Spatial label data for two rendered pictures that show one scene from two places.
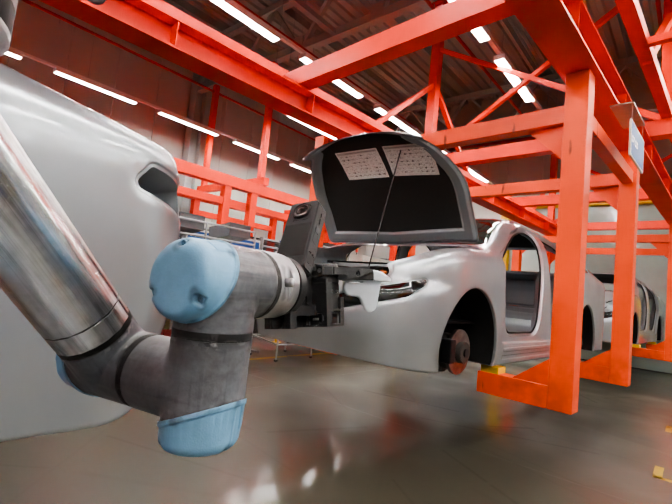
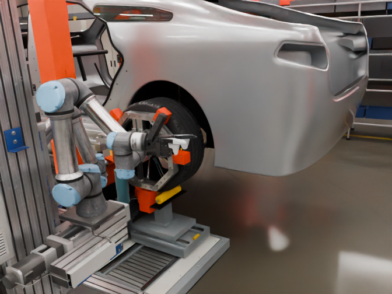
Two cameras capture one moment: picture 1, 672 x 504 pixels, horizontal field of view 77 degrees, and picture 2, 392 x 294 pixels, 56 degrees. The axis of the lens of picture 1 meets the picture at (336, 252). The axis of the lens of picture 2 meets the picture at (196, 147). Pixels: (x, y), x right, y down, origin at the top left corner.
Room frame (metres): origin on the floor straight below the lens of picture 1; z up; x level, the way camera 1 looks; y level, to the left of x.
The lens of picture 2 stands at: (0.42, -1.36, 1.64)
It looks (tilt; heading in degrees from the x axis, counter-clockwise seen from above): 18 degrees down; 79
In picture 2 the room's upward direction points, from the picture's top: 2 degrees counter-clockwise
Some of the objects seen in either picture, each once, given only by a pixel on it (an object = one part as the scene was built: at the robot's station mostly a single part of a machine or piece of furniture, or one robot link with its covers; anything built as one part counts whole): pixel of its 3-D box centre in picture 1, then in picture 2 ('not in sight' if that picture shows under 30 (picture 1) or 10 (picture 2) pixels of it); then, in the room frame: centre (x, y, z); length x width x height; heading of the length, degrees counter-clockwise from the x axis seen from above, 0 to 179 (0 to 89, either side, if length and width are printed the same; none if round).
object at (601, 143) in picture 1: (608, 152); not in sight; (3.74, -2.37, 2.68); 1.77 x 0.10 x 0.12; 136
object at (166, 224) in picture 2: not in sight; (163, 209); (0.66, 1.22, 0.32); 0.40 x 0.30 x 0.28; 136
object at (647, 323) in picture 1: (597, 305); not in sight; (9.18, -5.74, 1.38); 4.95 x 1.86 x 1.39; 136
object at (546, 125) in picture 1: (419, 158); not in sight; (4.01, -0.71, 2.54); 2.58 x 0.12 x 0.42; 46
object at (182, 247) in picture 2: not in sight; (170, 233); (0.70, 1.18, 0.13); 0.50 x 0.36 x 0.10; 136
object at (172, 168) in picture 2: not in sight; (143, 150); (0.54, 1.10, 0.85); 0.54 x 0.07 x 0.54; 136
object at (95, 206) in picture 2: not in sight; (90, 200); (0.24, 0.35, 0.87); 0.15 x 0.15 x 0.10
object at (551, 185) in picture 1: (501, 200); not in sight; (5.39, -2.06, 2.54); 2.58 x 0.12 x 0.42; 46
